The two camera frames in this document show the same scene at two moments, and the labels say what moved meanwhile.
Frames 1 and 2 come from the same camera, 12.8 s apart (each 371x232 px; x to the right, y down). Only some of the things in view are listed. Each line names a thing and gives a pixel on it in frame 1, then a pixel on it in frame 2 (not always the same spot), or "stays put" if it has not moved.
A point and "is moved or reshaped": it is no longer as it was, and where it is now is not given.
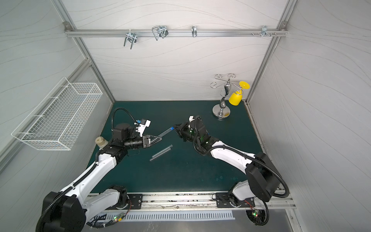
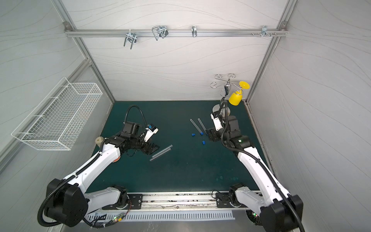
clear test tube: (162, 151) stays put
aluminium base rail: (159, 202) stays put
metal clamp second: (160, 30) stays put
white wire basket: (56, 123) stays put
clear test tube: (164, 132) is moved or reshaped
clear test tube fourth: (157, 156) stays put
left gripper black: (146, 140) -> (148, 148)
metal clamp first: (130, 37) stays put
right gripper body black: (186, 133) -> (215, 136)
